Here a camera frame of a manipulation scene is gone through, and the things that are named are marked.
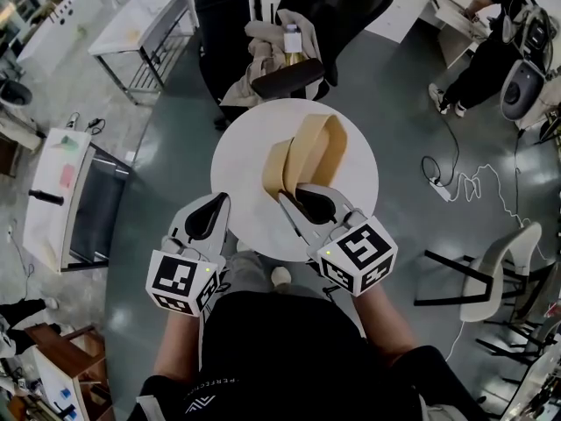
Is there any person's right shoe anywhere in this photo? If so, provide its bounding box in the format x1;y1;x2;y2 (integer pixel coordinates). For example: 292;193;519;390
270;266;293;287

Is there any person's right forearm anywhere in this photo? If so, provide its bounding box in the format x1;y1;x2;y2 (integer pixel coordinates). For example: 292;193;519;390
352;285;418;366

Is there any bottle with white label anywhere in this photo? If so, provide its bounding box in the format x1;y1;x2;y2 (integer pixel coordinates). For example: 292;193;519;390
281;23;305;67

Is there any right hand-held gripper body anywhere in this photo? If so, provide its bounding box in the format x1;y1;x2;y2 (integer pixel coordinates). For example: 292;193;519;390
306;214;399;297

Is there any white floor cable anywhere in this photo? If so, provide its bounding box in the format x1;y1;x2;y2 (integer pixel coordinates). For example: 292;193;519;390
448;163;554;262

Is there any pink flat item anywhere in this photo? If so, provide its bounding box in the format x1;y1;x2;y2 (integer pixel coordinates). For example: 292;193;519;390
58;162;77;189

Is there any white round table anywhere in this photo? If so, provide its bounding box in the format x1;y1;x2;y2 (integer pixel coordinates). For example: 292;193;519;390
209;97;380;263

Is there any black high-back chair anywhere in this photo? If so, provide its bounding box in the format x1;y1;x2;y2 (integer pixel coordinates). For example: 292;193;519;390
189;0;256;132

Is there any black cylindrical handle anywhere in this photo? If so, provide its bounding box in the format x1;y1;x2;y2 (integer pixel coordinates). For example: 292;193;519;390
27;188;65;207

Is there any black office chair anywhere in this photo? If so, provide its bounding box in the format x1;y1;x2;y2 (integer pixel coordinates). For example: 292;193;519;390
252;0;396;103

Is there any beige cloth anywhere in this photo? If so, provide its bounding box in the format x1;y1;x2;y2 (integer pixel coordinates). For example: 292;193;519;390
218;8;324;108

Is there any black frame chair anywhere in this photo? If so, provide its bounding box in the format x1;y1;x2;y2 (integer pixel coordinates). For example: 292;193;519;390
474;317;558;368

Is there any white cart with black frame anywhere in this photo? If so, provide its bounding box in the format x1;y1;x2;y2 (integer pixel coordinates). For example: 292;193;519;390
21;126;133;274

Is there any white drawer desk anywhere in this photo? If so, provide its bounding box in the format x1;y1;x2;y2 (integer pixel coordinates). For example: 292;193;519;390
363;0;493;70

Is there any white metal frame desk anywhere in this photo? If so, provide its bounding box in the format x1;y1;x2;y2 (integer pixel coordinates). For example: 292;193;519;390
87;0;199;105

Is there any white counter island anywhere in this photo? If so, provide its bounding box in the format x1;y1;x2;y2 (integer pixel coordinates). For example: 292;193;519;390
15;0;116;76

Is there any brown wooden shelf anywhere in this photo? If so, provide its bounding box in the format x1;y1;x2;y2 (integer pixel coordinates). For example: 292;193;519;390
23;324;111;421

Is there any person's left forearm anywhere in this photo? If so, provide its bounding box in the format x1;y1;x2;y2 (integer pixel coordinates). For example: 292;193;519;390
153;309;205;383

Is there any grey chair with black legs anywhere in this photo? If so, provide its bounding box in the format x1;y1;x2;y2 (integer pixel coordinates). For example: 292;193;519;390
413;221;545;325

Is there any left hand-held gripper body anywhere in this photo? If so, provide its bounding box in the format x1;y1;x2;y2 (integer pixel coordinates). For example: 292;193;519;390
145;233;228;318

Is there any person's black shirt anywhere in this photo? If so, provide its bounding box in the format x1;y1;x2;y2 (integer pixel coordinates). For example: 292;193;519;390
126;290;488;421

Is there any grey white wheeled machine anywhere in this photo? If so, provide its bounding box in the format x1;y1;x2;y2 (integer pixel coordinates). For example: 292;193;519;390
499;5;561;123

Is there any black round stool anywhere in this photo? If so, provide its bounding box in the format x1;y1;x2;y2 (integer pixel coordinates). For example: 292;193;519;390
0;78;34;107

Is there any green item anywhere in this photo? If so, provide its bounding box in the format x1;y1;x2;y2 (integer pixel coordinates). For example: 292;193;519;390
49;134;81;151

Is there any white side desk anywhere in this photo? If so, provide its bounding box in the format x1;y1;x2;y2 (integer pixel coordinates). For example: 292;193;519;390
502;352;561;421

